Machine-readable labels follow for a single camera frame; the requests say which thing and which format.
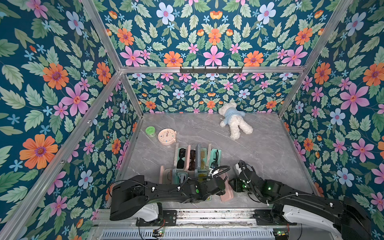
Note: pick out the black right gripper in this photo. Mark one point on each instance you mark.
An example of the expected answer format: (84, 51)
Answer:
(237, 183)

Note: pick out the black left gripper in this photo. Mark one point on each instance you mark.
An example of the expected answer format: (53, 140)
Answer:
(219, 193)

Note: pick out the pink case with purple glasses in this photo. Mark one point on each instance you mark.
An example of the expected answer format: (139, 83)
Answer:
(229, 193)

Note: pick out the grey case with yellow glasses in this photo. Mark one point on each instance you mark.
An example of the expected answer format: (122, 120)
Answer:
(207, 175)

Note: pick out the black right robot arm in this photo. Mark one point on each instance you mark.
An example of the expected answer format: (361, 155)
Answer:
(343, 218)

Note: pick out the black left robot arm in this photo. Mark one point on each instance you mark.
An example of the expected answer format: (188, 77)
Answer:
(130, 196)

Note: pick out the mint case with black glasses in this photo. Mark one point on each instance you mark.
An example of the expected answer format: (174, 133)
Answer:
(215, 158)

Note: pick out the pink case with brown sunglasses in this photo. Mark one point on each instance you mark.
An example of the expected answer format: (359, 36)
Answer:
(190, 159)

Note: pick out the grey case with olive glasses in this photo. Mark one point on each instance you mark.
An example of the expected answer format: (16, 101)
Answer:
(202, 158)

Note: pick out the mint case with white glasses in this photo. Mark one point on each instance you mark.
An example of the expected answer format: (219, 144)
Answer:
(178, 177)

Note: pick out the grey case with black sunglasses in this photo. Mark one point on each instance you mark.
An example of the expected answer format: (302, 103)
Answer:
(180, 162)

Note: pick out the pink open case front left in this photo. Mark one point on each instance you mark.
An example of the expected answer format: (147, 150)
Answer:
(166, 175)

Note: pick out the white teddy bear blue shirt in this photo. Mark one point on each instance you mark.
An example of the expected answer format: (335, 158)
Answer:
(235, 120)

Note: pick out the cream round alarm clock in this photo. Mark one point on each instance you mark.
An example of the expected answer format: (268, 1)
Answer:
(167, 137)

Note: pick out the green lidded round container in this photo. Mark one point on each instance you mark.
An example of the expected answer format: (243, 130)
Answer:
(150, 131)

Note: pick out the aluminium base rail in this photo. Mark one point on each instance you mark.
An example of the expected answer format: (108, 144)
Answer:
(198, 217)

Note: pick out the black hook rail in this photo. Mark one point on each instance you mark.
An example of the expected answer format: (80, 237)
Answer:
(210, 70)

